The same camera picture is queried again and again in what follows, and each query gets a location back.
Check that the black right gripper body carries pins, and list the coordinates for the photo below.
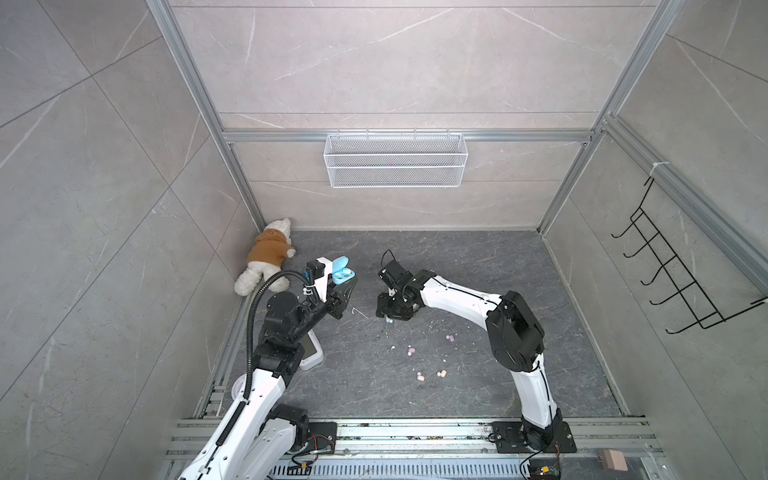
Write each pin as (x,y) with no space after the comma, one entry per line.
(392,306)

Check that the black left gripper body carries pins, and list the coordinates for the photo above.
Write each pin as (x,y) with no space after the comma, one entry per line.
(332,305)

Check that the blue earbud charging case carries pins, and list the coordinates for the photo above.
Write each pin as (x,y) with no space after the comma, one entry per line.
(341,273)

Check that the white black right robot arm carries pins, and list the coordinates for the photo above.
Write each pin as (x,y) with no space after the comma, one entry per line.
(515,337)

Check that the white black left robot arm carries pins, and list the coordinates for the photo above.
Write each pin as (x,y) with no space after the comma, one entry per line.
(257,431)

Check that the white digital scale device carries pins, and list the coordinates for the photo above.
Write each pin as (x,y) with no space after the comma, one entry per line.
(313,353)

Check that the white teddy bear brown hoodie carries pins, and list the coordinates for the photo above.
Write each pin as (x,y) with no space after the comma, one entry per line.
(271,248)

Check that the pink eraser block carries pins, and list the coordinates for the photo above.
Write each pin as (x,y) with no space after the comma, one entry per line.
(613,460)

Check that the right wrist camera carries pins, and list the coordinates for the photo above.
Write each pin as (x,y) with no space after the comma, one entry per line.
(395,277)

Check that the white wire mesh basket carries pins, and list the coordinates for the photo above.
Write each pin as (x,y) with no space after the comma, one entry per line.
(366,160)

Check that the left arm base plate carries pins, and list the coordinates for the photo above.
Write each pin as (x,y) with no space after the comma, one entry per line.
(313,435)

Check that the aluminium rail front frame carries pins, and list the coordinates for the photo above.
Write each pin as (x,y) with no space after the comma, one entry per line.
(463,448)

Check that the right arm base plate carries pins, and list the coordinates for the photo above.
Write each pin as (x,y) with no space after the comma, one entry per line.
(511,437)

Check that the black wire hook rack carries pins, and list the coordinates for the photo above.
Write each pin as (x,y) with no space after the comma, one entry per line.
(684,285)

